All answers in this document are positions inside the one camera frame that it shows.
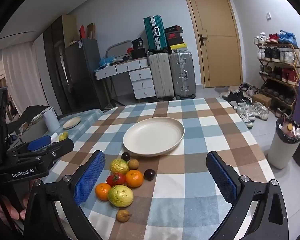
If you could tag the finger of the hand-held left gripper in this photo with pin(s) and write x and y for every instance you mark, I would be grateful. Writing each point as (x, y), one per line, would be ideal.
(62, 147)
(38, 143)

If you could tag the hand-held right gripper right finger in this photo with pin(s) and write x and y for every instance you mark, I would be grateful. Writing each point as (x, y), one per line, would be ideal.
(221, 177)

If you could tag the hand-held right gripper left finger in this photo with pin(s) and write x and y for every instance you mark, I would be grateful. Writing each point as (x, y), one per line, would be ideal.
(90, 175)

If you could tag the small orange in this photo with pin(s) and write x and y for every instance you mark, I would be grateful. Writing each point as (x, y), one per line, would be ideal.
(102, 191)

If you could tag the mottled green-yellow guava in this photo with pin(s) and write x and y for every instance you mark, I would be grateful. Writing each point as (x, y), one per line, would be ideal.
(119, 166)

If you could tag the pale yellow guava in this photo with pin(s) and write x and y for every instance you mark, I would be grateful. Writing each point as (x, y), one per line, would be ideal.
(120, 195)

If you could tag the brown longan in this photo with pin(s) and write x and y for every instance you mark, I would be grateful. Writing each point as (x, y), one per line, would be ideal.
(123, 215)
(133, 164)

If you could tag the dark purple passion fruit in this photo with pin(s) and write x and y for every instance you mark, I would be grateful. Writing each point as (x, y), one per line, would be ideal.
(149, 174)
(125, 156)

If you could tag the large cream plate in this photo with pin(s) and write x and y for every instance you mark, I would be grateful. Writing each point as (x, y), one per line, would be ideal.
(153, 136)

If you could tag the person's left hand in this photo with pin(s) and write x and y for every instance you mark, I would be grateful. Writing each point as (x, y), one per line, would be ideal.
(13, 212)

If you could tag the green lime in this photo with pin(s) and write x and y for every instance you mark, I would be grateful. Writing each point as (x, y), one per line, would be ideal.
(63, 136)

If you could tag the white paper packet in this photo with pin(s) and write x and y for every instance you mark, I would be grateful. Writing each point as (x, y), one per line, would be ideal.
(54, 137)

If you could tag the red tomato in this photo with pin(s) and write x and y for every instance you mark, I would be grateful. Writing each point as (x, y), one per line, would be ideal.
(115, 179)

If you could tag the white canister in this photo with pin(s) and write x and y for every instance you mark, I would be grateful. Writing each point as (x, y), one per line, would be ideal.
(50, 118)

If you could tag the small cream plate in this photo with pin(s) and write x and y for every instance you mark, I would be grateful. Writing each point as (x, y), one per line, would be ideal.
(72, 122)

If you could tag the blue brown checked tablecloth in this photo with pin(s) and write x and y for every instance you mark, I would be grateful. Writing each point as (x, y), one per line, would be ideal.
(190, 180)

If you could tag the light blue checked cloth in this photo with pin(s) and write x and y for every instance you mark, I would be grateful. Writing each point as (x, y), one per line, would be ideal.
(90, 117)

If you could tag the large orange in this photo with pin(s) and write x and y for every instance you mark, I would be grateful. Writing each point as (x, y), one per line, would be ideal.
(134, 178)

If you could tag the white trash bin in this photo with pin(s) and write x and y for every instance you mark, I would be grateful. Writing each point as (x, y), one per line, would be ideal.
(281, 152)

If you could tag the white curtains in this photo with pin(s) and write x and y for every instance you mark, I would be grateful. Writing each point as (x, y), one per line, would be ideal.
(17, 75)

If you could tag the dark wardrobe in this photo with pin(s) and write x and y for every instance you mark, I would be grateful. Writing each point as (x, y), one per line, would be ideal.
(53, 67)

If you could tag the scattered sneakers group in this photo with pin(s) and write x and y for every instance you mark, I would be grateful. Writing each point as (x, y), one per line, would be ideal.
(247, 105)

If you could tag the grey refrigerator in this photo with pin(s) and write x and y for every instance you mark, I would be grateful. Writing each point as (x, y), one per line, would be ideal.
(82, 67)

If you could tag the small cardboard box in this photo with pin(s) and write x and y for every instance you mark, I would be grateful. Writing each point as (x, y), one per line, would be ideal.
(262, 100)

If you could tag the grey door mat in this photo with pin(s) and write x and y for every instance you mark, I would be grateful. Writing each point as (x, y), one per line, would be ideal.
(221, 89)

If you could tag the blue plastic bag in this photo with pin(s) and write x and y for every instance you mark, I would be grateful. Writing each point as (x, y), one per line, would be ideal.
(106, 61)

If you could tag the white desk with drawers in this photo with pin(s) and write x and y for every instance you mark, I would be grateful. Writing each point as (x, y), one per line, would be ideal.
(140, 80)

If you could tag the silver suitcase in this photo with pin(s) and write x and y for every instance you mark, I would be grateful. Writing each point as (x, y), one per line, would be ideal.
(182, 75)

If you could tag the grey metal hoop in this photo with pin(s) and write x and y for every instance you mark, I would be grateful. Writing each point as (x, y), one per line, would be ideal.
(115, 45)

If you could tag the wooden shoe rack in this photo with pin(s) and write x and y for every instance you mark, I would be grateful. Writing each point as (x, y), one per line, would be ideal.
(280, 77)

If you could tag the red paper bag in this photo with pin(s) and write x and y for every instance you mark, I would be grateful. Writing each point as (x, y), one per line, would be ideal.
(82, 32)

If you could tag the large cardboard box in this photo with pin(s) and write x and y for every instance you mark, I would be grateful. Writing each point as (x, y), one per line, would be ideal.
(70, 30)

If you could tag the white ribbed suitcase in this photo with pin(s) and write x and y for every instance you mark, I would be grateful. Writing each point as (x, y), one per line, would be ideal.
(160, 76)

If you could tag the narrow brown box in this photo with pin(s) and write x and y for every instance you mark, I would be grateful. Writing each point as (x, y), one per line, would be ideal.
(91, 31)

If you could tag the black bag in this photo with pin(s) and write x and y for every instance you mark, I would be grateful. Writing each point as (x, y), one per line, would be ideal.
(138, 53)

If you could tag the black printed box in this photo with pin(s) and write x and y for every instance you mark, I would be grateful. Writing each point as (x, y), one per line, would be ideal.
(138, 43)

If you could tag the yellow wooden door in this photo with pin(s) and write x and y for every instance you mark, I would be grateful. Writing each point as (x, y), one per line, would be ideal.
(215, 42)

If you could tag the yellow black shoe box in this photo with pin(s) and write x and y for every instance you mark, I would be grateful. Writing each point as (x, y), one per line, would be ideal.
(178, 47)

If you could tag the plain black shoe box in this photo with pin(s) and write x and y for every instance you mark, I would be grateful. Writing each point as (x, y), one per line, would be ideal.
(176, 42)

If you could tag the teal suitcase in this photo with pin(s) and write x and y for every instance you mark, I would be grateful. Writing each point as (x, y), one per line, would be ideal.
(151, 32)

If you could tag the black shoe box red logo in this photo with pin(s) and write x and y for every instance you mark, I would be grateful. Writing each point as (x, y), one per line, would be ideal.
(175, 35)

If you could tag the blue bag of shoes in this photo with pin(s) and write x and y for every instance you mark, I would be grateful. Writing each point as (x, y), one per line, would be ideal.
(287, 37)

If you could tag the black red-striped shoe box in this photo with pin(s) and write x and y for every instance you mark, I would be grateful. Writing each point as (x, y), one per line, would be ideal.
(173, 29)

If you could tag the white wall switch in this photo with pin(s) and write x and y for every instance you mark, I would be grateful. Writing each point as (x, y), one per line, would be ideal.
(268, 15)

